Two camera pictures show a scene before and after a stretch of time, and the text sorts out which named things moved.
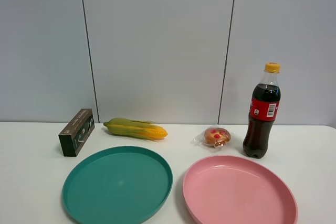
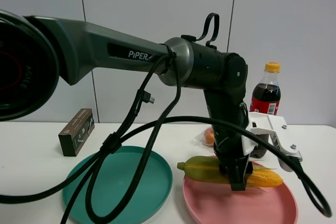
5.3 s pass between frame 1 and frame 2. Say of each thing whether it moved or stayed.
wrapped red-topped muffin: stayed
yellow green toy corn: moved
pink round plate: stayed
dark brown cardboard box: stayed
